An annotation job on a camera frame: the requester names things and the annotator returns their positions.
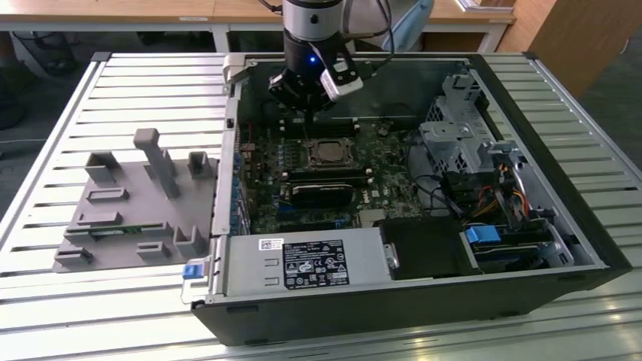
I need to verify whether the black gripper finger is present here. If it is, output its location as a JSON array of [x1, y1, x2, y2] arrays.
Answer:
[[302, 98, 318, 128]]

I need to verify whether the metal socket cover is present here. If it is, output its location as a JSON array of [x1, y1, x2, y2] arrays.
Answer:
[[309, 138, 361, 168]]

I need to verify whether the CPU socket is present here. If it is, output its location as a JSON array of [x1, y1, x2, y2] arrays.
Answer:
[[305, 137, 362, 169]]

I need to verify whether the graphics card with fan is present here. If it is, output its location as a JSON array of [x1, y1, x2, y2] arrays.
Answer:
[[288, 180, 358, 210]]

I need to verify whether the green motherboard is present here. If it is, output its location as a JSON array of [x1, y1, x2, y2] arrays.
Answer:
[[235, 116, 438, 234]]

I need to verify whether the silver drive cage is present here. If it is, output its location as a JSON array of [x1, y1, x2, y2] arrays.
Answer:
[[418, 73, 527, 177]]

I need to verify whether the silver power supply unit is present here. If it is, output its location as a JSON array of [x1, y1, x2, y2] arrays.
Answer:
[[220, 227, 393, 296]]

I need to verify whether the black plastic shroud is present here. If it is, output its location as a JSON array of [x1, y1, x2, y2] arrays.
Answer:
[[378, 217, 478, 281]]

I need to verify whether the grey parts rack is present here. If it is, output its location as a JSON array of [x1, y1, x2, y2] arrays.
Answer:
[[51, 127, 222, 275]]

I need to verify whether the green RAM stick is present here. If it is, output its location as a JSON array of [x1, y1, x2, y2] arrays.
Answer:
[[87, 224, 164, 237]]

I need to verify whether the blue disk carrier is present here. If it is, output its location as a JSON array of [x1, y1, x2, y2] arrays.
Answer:
[[463, 224, 503, 247]]

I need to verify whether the black disk drive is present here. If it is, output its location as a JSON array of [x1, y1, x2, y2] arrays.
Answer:
[[470, 240, 551, 274]]

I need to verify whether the black PC case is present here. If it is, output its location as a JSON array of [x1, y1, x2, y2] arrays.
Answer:
[[190, 52, 633, 347]]

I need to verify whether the wooden cabinet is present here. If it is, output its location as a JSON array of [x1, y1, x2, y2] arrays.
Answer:
[[495, 0, 642, 99]]

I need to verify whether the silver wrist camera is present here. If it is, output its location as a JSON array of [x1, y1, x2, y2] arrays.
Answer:
[[319, 62, 366, 102]]

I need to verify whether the orange yellow wire bundle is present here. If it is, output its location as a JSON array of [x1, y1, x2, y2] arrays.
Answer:
[[474, 187, 531, 219]]

